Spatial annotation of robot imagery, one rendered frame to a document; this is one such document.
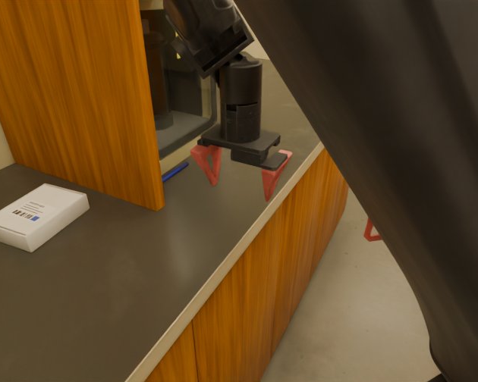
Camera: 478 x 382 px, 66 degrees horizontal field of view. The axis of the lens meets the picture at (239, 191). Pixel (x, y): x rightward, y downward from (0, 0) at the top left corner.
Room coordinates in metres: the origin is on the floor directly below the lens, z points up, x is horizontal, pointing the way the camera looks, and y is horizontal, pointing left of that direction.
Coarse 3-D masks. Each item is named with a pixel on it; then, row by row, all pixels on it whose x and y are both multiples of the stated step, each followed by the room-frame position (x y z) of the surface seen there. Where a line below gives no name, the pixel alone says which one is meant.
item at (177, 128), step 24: (144, 0) 0.81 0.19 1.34; (144, 24) 0.80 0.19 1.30; (168, 24) 0.87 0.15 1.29; (168, 48) 0.87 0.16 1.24; (168, 72) 0.86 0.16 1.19; (192, 72) 0.94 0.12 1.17; (168, 96) 0.85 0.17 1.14; (192, 96) 0.93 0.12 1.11; (168, 120) 0.84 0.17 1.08; (192, 120) 0.93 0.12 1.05; (216, 120) 1.04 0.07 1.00; (168, 144) 0.83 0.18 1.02
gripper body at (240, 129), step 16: (224, 112) 0.48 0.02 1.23; (240, 112) 0.46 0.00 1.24; (256, 112) 0.47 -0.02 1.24; (224, 128) 0.48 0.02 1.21; (240, 128) 0.46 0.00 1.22; (256, 128) 0.48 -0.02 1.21; (224, 144) 0.47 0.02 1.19; (240, 144) 0.46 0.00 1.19; (256, 144) 0.46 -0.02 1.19; (272, 144) 0.47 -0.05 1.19
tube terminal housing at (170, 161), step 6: (198, 138) 0.97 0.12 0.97; (186, 144) 0.92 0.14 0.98; (192, 144) 0.94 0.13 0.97; (180, 150) 0.89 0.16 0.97; (186, 150) 0.91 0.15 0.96; (168, 156) 0.85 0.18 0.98; (174, 156) 0.87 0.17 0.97; (180, 156) 0.89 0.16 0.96; (186, 156) 0.91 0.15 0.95; (162, 162) 0.82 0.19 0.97; (168, 162) 0.84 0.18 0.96; (174, 162) 0.86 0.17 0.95; (162, 168) 0.82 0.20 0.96; (168, 168) 0.84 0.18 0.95
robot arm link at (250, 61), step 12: (240, 60) 0.48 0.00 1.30; (252, 60) 0.48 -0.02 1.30; (228, 72) 0.47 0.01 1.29; (240, 72) 0.46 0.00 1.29; (252, 72) 0.47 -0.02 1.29; (228, 84) 0.47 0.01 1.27; (240, 84) 0.46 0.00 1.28; (252, 84) 0.47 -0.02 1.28; (228, 96) 0.47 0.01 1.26; (240, 96) 0.46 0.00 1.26; (252, 96) 0.47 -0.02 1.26
